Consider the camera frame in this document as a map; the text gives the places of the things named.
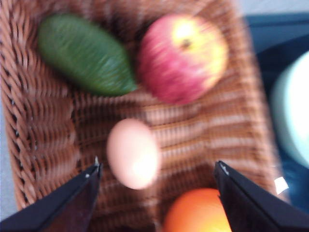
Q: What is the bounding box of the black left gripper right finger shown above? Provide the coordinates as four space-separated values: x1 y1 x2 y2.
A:
214 161 309 232

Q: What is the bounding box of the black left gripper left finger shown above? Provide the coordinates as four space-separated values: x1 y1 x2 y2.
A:
0 162 102 232

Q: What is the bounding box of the beige egg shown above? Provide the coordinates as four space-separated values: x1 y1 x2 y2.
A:
108 118 161 190

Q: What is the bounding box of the brown wicker basket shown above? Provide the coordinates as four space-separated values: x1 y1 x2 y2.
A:
0 0 281 232

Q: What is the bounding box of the orange fruit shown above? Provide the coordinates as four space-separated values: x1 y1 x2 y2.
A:
163 188 232 232

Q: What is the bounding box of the light green bowl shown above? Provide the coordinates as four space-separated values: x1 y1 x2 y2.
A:
273 51 309 169

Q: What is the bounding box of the green lime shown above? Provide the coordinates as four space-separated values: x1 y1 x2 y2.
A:
38 14 137 96

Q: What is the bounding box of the red yellow apple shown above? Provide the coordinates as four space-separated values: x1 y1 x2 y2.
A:
138 14 229 104

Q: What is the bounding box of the dark blue tray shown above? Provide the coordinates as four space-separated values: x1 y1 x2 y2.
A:
247 14 309 212

